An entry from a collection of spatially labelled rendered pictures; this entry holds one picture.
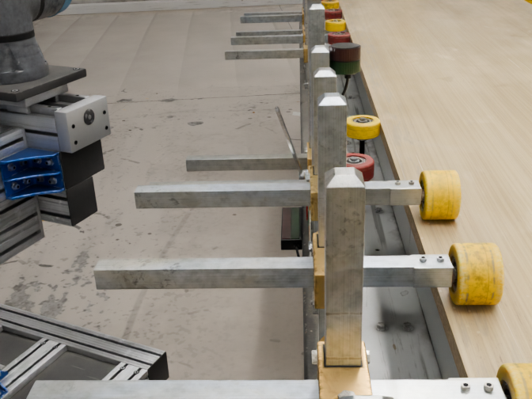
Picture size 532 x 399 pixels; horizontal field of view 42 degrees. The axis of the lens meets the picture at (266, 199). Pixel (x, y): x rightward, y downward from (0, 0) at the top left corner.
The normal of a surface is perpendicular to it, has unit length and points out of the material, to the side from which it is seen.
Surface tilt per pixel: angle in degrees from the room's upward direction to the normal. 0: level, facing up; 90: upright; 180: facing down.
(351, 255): 90
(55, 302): 0
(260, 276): 90
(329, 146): 90
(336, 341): 90
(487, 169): 0
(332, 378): 0
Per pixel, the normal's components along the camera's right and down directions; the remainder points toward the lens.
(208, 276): -0.04, 0.41
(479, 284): -0.05, 0.19
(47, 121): -0.44, 0.39
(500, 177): -0.04, -0.91
